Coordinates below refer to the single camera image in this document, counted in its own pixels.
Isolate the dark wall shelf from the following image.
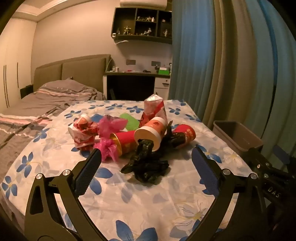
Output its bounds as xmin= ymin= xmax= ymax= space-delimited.
xmin=112 ymin=7 xmax=173 ymax=45

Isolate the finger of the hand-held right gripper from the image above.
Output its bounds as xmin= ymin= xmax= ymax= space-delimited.
xmin=243 ymin=148 xmax=271 ymax=172
xmin=274 ymin=146 xmax=291 ymax=165

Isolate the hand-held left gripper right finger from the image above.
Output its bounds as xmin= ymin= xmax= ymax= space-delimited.
xmin=187 ymin=146 xmax=269 ymax=241

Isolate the red white paper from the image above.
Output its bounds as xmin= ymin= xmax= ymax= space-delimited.
xmin=74 ymin=136 xmax=96 ymax=151

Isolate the row of small figurines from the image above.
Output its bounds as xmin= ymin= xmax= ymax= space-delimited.
xmin=113 ymin=15 xmax=172 ymax=37

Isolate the padded beige headboard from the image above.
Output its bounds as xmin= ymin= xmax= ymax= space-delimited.
xmin=33 ymin=54 xmax=111 ymax=100

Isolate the white air conditioner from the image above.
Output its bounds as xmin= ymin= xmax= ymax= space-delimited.
xmin=120 ymin=0 xmax=167 ymax=10

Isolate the blue beige curtain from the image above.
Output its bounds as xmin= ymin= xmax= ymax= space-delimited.
xmin=168 ymin=0 xmax=296 ymax=172

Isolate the red gold-rimmed paper cup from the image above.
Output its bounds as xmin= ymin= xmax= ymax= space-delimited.
xmin=109 ymin=130 xmax=139 ymax=156

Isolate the grey striped blanket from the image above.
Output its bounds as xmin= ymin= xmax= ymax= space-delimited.
xmin=0 ymin=77 xmax=107 ymax=181

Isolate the white wardrobe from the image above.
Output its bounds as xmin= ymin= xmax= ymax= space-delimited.
xmin=0 ymin=17 xmax=38 ymax=114

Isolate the brown trash bin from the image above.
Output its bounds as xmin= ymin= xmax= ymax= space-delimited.
xmin=213 ymin=120 xmax=264 ymax=158

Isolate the pink plastic ribbon wrap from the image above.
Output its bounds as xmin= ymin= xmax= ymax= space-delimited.
xmin=94 ymin=138 xmax=118 ymax=162
xmin=98 ymin=115 xmax=129 ymax=138

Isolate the red snack bag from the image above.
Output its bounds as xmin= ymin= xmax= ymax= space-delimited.
xmin=139 ymin=94 xmax=167 ymax=128

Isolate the green plastic piece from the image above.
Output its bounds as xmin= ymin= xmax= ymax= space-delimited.
xmin=120 ymin=113 xmax=139 ymax=130

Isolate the white desk with dark top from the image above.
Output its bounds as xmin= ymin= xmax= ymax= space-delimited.
xmin=103 ymin=71 xmax=172 ymax=101

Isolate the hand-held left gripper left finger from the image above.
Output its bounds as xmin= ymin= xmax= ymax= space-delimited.
xmin=24 ymin=148 xmax=105 ymax=241

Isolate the crushed red white paper cup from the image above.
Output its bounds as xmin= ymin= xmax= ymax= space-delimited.
xmin=68 ymin=113 xmax=100 ymax=140

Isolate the black plastic bag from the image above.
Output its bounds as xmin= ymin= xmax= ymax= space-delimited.
xmin=162 ymin=120 xmax=186 ymax=149
xmin=120 ymin=137 xmax=170 ymax=185

